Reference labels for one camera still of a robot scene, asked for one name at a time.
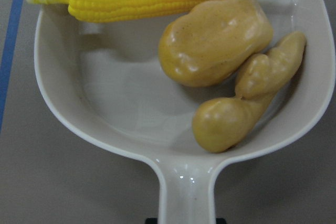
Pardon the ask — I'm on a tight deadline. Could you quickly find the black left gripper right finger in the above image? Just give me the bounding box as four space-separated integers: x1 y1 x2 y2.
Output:
216 218 226 224

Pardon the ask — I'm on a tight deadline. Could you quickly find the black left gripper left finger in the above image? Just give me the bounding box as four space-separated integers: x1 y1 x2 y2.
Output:
145 218 158 224

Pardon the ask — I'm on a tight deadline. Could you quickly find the beige plastic dustpan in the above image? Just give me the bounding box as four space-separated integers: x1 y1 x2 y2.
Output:
34 0 335 223

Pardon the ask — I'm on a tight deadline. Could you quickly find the toy ginger root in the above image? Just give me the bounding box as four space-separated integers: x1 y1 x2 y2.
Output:
192 31 307 153

